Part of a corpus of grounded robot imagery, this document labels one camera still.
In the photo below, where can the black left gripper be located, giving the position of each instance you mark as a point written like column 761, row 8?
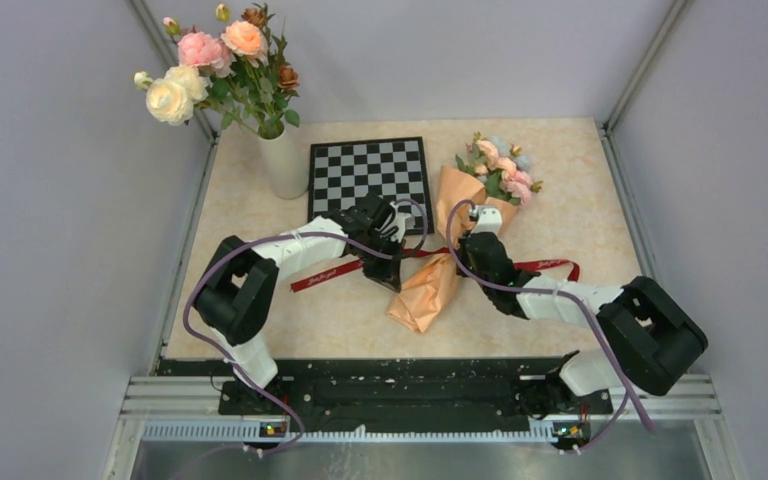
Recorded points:
column 388, row 274

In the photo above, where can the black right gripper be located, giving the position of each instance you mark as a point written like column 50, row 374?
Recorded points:
column 463, row 251

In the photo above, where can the dark red ribbon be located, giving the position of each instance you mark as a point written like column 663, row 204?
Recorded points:
column 537, row 265

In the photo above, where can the orange paper bouquet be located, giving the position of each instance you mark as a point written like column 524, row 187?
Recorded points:
column 493, row 172

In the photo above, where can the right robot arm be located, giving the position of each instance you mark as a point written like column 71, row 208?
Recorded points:
column 646, row 339

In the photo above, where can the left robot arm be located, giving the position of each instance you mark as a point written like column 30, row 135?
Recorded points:
column 234, row 295

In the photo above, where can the white ceramic vase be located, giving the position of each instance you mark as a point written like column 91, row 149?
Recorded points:
column 286, row 171

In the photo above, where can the flower bunch in vase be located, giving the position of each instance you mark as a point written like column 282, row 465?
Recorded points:
column 239, row 72

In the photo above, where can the black white checkerboard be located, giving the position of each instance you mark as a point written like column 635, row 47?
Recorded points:
column 340, row 173

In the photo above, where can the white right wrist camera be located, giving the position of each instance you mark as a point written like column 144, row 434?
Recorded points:
column 486, row 219

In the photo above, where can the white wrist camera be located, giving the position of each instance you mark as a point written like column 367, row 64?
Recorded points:
column 398, row 224
column 486, row 219

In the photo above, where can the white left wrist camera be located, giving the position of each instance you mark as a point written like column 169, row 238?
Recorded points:
column 398, row 224

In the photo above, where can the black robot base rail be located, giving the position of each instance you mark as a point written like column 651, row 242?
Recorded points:
column 401, row 396

